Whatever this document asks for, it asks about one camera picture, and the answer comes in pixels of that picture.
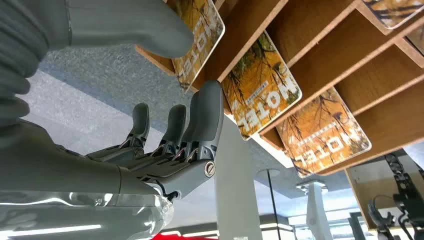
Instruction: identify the short black cable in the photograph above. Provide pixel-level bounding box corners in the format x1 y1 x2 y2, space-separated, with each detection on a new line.
366 152 424 240

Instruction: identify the white pedestal stand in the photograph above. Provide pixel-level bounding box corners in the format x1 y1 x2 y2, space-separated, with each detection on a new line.
295 179 334 240

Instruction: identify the yellow hotel key card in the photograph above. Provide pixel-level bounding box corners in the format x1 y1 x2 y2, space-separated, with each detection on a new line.
361 0 424 31
166 0 226 94
275 87 373 179
221 30 303 142

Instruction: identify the wooden card holder rack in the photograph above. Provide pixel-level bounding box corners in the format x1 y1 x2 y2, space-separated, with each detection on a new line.
135 0 424 178

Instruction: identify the stanchion pole with round base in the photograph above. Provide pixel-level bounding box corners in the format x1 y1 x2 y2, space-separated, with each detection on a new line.
255 168 282 240

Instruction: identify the grey kiosk stand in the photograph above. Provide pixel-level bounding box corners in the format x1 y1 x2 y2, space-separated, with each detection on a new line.
214 114 263 240

